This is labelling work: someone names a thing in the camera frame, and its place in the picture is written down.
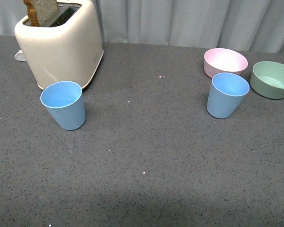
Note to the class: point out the grey white curtain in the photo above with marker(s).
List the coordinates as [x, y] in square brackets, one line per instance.
[244, 25]

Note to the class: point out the pink plastic bowl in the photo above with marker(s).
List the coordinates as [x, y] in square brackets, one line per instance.
[218, 60]

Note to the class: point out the white power plug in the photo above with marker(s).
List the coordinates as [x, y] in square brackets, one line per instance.
[19, 56]

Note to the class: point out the cream white toaster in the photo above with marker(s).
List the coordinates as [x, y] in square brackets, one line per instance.
[71, 51]

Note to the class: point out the green plastic bowl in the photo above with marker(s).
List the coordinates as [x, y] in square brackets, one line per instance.
[267, 79]

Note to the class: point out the brown toast slice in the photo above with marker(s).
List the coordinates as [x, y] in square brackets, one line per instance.
[40, 11]

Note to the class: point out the blue plastic cup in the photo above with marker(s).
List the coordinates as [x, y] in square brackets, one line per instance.
[65, 102]
[226, 93]

